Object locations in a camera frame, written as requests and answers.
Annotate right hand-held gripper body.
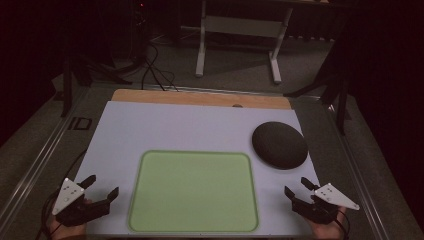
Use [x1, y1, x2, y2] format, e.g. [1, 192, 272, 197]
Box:
[291, 182, 361, 225]

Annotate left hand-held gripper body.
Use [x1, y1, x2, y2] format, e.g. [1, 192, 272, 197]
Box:
[51, 177, 111, 228]

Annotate person's right hand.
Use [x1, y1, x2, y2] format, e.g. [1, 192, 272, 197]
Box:
[307, 205, 348, 240]

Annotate person's left hand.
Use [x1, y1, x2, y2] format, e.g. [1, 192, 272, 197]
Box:
[47, 199, 92, 240]

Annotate dark round pad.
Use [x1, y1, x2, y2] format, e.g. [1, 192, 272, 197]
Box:
[251, 121, 309, 171]

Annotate green rectangular mat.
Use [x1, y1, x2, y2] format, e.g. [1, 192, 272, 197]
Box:
[127, 150, 260, 234]

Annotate white table sheet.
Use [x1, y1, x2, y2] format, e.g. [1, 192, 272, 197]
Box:
[74, 100, 322, 238]

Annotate black stand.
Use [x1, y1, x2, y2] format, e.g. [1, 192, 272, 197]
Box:
[283, 36, 353, 136]
[60, 54, 134, 118]

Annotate metal floor rail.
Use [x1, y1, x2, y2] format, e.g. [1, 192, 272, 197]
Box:
[0, 85, 92, 232]
[321, 101, 392, 240]

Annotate black floor cables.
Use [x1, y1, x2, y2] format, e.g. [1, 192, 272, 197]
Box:
[140, 42, 180, 92]

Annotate white metal table frame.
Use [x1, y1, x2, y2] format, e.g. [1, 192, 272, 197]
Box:
[195, 0, 295, 85]

